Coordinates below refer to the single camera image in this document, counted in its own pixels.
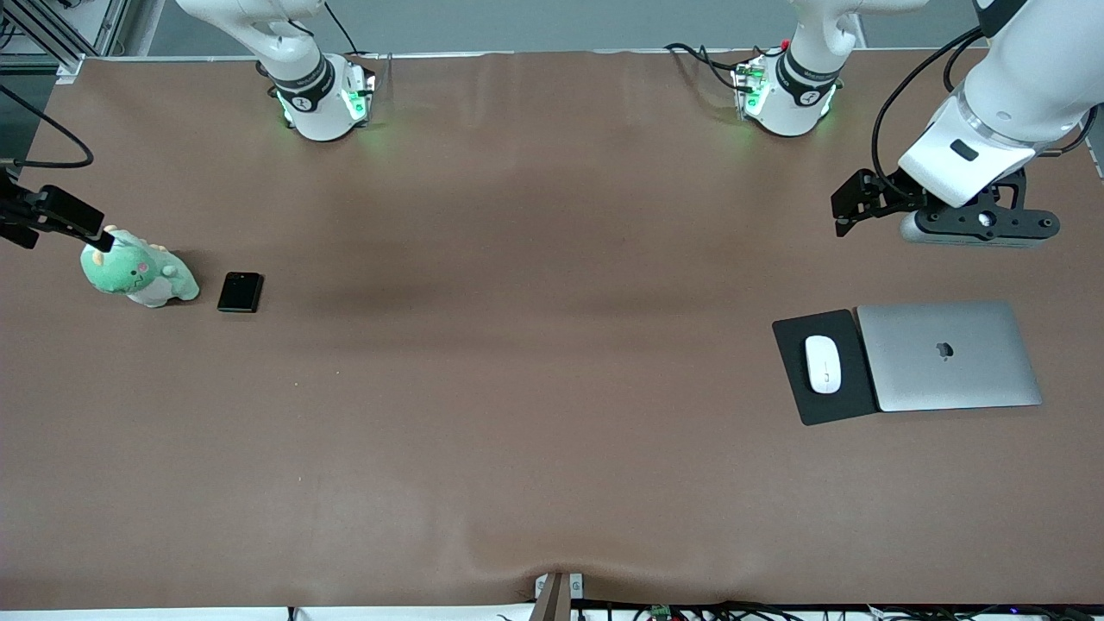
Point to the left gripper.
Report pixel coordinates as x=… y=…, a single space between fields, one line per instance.
x=887 y=191

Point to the white computer mouse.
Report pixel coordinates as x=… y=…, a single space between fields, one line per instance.
x=824 y=362

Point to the black flip phone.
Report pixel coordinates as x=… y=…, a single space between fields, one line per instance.
x=240 y=293

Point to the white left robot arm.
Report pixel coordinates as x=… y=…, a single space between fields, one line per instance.
x=1035 y=69

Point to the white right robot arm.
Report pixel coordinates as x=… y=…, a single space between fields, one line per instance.
x=302 y=86

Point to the black mouse pad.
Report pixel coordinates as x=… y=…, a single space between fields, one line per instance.
x=789 y=388

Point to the green dinosaur plush toy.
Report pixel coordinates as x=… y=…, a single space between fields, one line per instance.
x=129 y=272

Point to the silver closed laptop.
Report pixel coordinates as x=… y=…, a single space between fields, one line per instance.
x=975 y=379

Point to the brown table cover mat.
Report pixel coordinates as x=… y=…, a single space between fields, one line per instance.
x=431 y=474

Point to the small green circuit board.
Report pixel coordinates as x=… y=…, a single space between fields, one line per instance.
x=661 y=612

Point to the aluminium frame profile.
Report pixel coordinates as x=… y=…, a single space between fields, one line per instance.
x=60 y=52

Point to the grey frame leg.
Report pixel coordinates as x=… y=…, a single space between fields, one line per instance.
x=142 y=26

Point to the metal bracket with brown post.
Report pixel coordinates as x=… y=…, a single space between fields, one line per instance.
x=556 y=595

